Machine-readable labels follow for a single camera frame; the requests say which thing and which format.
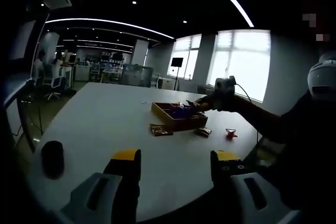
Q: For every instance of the grey mesh partition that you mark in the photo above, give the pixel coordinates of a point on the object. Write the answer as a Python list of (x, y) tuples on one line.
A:
[(136, 74)]

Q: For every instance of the gold mixed nuts packet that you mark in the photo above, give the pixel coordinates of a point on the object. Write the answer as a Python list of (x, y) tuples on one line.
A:
[(160, 130), (204, 131)]

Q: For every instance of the wooden divided container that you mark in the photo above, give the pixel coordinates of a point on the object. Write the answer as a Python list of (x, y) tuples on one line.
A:
[(181, 125)]

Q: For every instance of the computer monitor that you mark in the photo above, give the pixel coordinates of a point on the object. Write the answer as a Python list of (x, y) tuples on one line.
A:
[(22, 40)]

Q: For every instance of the white table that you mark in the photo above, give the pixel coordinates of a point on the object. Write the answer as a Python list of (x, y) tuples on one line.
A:
[(105, 129)]

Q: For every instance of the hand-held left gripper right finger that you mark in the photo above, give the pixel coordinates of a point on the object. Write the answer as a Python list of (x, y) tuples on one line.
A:
[(225, 167)]

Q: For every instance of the curved ceiling light strip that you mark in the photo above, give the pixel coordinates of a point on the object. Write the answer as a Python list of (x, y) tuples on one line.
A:
[(105, 24)]

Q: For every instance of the white office chair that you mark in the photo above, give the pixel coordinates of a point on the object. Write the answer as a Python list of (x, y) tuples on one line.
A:
[(53, 85)]

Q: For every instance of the person's right hand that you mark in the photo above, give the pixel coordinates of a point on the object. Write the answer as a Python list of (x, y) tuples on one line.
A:
[(225, 103)]

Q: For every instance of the white cabinet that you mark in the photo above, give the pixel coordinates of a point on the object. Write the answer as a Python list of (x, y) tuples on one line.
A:
[(168, 82)]

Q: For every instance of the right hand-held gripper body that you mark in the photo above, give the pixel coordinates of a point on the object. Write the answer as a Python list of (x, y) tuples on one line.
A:
[(224, 85)]

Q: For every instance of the blue Oreo cookie packet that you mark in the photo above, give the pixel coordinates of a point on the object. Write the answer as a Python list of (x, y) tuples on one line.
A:
[(181, 111)]

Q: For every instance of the person's black shirt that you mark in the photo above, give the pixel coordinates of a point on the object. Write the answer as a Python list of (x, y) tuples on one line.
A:
[(307, 169)]

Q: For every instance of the black screen on stand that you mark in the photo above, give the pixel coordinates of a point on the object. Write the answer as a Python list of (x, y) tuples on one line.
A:
[(177, 62)]

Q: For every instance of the large window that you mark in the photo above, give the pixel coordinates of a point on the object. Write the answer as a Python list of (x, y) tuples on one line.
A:
[(241, 64)]

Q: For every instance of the white chest-worn device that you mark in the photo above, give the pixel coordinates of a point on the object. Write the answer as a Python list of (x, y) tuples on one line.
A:
[(321, 77)]

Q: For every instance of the small window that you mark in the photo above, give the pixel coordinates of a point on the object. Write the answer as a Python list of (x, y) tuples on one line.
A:
[(187, 56)]

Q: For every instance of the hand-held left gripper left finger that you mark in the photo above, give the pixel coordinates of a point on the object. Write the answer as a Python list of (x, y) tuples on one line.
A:
[(122, 174)]

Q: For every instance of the black computer mouse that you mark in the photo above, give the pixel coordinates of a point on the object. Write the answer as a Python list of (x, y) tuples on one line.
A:
[(52, 159)]

